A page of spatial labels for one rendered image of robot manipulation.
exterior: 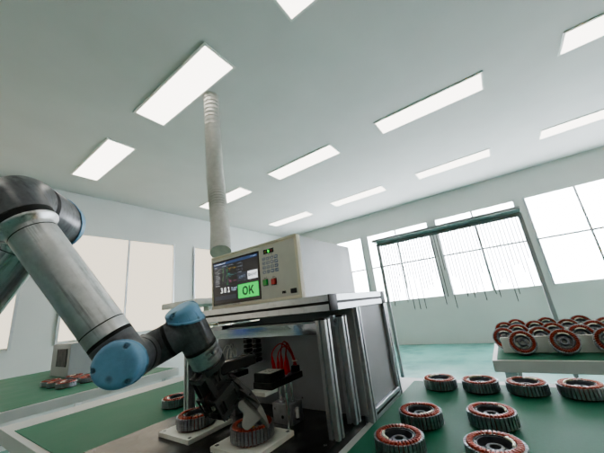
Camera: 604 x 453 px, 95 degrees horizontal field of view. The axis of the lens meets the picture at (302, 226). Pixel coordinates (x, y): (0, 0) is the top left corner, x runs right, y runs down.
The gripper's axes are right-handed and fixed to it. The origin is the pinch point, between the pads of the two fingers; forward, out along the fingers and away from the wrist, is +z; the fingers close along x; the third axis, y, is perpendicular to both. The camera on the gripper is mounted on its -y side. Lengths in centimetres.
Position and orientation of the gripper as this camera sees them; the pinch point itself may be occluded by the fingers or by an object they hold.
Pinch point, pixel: (249, 421)
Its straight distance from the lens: 87.9
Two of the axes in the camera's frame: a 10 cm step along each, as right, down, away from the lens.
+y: -4.5, 3.3, -8.3
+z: 3.8, 9.1, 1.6
